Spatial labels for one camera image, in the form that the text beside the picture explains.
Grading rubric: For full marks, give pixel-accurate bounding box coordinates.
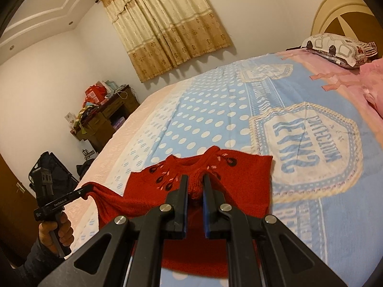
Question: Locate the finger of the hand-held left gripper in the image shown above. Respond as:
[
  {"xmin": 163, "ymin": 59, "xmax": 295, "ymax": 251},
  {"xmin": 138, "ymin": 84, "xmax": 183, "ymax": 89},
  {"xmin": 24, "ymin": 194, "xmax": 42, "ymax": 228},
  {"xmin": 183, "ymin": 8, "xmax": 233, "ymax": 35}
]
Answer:
[{"xmin": 73, "ymin": 184, "xmax": 97, "ymax": 201}]

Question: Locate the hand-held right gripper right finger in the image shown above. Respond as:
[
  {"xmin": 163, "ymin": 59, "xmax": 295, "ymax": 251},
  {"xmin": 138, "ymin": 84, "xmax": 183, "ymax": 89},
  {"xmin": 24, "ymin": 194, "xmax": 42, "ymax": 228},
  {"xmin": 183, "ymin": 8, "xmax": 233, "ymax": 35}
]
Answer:
[{"xmin": 203, "ymin": 174, "xmax": 349, "ymax": 287}]

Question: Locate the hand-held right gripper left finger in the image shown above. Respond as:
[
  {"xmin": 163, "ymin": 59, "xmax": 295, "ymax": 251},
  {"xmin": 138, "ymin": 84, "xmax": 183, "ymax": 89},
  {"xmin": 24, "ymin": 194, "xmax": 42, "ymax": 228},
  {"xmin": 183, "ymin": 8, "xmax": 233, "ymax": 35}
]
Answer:
[{"xmin": 37, "ymin": 175, "xmax": 190, "ymax": 287}]

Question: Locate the red knitted embroidered sweater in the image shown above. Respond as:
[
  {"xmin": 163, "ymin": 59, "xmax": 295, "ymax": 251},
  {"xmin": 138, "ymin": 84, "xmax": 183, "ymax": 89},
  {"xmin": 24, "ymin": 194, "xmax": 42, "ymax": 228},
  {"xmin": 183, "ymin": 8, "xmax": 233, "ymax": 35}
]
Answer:
[{"xmin": 81, "ymin": 145, "xmax": 273, "ymax": 272}]

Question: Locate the person's left forearm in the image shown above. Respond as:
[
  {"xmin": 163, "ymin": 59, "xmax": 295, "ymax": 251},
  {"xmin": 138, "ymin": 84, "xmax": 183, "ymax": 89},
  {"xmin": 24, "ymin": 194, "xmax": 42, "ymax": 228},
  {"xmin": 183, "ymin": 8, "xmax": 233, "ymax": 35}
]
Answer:
[{"xmin": 16, "ymin": 239, "xmax": 65, "ymax": 287}]

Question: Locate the person's left hand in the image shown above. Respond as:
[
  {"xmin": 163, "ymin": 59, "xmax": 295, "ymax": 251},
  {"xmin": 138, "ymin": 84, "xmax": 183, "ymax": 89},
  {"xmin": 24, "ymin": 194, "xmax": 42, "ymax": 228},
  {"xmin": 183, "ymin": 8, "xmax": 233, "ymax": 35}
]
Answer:
[{"xmin": 38, "ymin": 215, "xmax": 75, "ymax": 255}]

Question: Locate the black bag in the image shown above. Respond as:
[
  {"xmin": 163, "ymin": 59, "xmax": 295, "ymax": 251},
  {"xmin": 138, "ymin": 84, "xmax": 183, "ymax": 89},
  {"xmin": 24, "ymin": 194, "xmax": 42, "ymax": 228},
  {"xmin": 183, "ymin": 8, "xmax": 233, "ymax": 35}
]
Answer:
[{"xmin": 76, "ymin": 159, "xmax": 98, "ymax": 180}]

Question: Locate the brown wooden door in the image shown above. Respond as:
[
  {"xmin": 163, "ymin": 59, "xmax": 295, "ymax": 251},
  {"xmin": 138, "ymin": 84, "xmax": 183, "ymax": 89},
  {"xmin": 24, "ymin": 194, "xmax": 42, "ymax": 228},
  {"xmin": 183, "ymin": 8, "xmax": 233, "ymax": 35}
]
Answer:
[{"xmin": 0, "ymin": 152, "xmax": 40, "ymax": 259}]

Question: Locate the white card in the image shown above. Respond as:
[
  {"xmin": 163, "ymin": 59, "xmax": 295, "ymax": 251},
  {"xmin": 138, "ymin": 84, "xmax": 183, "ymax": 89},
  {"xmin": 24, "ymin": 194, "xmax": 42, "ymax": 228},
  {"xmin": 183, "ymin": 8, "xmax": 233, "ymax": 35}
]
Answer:
[{"xmin": 65, "ymin": 112, "xmax": 76, "ymax": 132}]

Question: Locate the brown wooden desk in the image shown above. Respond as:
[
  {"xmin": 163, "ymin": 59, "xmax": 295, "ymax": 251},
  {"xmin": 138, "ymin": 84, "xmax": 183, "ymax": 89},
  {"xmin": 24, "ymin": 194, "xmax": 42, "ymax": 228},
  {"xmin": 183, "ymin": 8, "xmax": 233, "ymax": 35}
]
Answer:
[{"xmin": 72, "ymin": 85, "xmax": 141, "ymax": 155}]

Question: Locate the green striped scarf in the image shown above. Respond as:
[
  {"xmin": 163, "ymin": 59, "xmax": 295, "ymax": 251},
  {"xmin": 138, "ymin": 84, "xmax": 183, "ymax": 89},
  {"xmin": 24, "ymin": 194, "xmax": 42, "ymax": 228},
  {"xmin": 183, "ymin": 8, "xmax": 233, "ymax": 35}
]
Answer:
[{"xmin": 75, "ymin": 105, "xmax": 100, "ymax": 136}]

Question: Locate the bed with dotted sheet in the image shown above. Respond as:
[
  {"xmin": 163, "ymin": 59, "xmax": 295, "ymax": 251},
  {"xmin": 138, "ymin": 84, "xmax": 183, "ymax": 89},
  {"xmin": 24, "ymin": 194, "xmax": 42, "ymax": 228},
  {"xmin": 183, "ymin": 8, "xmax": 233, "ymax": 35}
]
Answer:
[{"xmin": 64, "ymin": 49, "xmax": 383, "ymax": 287}]

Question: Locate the beige patterned window curtain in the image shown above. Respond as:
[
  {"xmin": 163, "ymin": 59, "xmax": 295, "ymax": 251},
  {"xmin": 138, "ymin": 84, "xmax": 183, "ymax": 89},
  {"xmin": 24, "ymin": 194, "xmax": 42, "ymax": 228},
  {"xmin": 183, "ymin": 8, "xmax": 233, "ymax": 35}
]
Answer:
[{"xmin": 100, "ymin": 0, "xmax": 234, "ymax": 83}]

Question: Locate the grey patterned pillow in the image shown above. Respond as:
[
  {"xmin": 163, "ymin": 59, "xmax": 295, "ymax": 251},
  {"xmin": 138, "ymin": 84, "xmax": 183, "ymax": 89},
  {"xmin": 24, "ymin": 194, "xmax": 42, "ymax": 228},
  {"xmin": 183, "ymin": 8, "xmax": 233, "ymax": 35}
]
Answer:
[{"xmin": 300, "ymin": 33, "xmax": 378, "ymax": 70}]

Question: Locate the pink quilt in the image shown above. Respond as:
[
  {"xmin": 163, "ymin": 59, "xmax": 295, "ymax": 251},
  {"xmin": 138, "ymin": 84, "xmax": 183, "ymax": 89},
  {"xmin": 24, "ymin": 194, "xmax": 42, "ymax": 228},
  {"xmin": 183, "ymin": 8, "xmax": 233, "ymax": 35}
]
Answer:
[{"xmin": 359, "ymin": 57, "xmax": 383, "ymax": 112}]

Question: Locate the cream wooden headboard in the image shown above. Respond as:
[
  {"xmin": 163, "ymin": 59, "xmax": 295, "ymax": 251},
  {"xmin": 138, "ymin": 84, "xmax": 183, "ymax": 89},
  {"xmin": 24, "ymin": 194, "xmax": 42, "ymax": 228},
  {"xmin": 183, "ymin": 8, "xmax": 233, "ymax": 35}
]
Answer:
[{"xmin": 310, "ymin": 0, "xmax": 379, "ymax": 51}]

